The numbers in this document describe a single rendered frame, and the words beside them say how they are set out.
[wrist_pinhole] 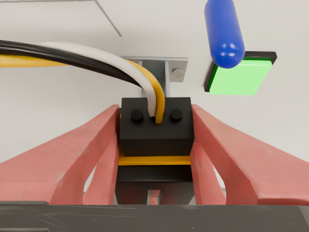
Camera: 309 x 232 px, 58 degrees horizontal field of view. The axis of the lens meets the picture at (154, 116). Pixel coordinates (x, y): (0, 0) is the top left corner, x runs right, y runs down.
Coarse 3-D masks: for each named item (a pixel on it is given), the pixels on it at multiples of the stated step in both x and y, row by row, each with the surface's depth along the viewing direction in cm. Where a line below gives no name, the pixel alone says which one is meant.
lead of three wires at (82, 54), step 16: (0, 48) 6; (16, 48) 6; (32, 48) 7; (48, 48) 7; (64, 48) 7; (80, 48) 7; (96, 48) 8; (0, 64) 6; (16, 64) 7; (32, 64) 7; (48, 64) 7; (64, 64) 7; (80, 64) 7; (96, 64) 8; (112, 64) 8; (128, 64) 8; (128, 80) 9; (144, 80) 9; (160, 96) 10; (160, 112) 11
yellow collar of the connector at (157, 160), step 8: (120, 152) 13; (120, 160) 13; (128, 160) 13; (136, 160) 13; (144, 160) 13; (152, 160) 13; (160, 160) 13; (168, 160) 13; (176, 160) 13; (184, 160) 13
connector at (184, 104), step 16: (128, 112) 12; (144, 112) 12; (176, 112) 11; (128, 128) 11; (144, 128) 11; (160, 128) 11; (176, 128) 11; (192, 128) 11; (128, 144) 12; (144, 144) 12; (160, 144) 12; (176, 144) 12; (192, 144) 12
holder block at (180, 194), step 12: (120, 108) 14; (120, 168) 13; (132, 168) 13; (144, 168) 13; (156, 168) 13; (168, 168) 13; (180, 168) 13; (120, 180) 12; (132, 180) 13; (144, 180) 13; (156, 180) 13; (168, 180) 13; (180, 180) 13; (192, 180) 13; (120, 192) 14; (132, 192) 14; (144, 192) 14; (168, 192) 14; (180, 192) 14; (192, 192) 14; (120, 204) 16; (132, 204) 16; (144, 204) 16; (168, 204) 16; (180, 204) 16
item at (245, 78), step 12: (252, 60) 18; (264, 60) 18; (216, 72) 19; (228, 72) 18; (240, 72) 18; (252, 72) 19; (264, 72) 19; (216, 84) 20; (228, 84) 20; (240, 84) 20; (252, 84) 20
